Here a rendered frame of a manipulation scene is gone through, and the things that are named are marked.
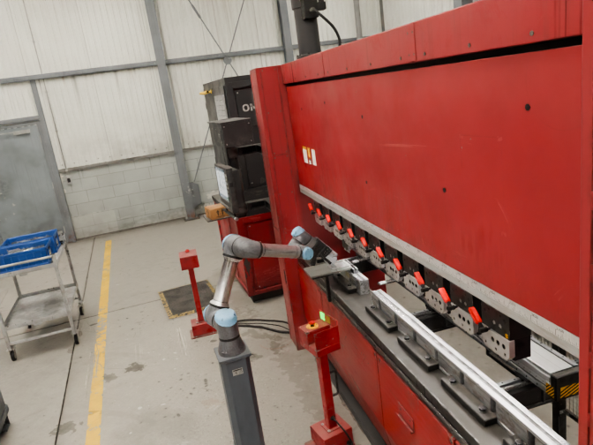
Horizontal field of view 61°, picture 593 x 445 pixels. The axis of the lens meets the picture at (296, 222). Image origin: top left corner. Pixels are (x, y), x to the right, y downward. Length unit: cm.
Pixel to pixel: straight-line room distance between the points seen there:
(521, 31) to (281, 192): 274
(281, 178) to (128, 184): 609
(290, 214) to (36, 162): 646
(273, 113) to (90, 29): 625
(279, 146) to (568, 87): 277
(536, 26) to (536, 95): 17
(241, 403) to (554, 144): 218
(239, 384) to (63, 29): 777
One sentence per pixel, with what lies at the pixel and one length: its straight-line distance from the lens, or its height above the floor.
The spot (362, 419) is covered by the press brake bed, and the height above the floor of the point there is 5.
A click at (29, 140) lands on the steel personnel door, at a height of 186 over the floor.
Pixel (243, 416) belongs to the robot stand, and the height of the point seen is 41.
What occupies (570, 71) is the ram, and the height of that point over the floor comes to 208.
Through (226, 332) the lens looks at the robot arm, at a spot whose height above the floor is 92.
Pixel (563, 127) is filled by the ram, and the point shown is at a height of 195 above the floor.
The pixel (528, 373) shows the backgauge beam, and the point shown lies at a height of 91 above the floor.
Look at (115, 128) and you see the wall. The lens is 967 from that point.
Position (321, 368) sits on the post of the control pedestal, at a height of 54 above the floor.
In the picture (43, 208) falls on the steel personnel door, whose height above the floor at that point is 68.
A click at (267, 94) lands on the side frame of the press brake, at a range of 387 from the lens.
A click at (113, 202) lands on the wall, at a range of 980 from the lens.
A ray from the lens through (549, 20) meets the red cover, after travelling 143.
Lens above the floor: 214
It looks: 15 degrees down
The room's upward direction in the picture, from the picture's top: 8 degrees counter-clockwise
